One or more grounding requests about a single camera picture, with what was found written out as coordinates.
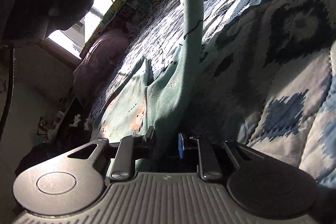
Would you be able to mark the blue white quilted bedspread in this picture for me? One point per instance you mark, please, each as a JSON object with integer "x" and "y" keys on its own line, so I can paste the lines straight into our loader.
{"x": 266, "y": 78}

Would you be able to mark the purple pillow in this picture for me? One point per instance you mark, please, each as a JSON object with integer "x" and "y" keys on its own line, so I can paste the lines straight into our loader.
{"x": 101, "y": 60}

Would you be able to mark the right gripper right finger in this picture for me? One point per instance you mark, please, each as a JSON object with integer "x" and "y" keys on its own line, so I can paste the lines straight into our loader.
{"x": 199, "y": 151}

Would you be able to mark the black white plush toy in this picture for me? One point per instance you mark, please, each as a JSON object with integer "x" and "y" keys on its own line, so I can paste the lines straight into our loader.
{"x": 80, "y": 122}

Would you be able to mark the teal printed baby garment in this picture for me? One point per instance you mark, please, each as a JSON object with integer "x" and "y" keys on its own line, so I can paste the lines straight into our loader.
{"x": 152, "y": 85}

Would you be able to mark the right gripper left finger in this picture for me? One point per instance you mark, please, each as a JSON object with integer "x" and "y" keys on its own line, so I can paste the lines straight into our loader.
{"x": 130, "y": 149}

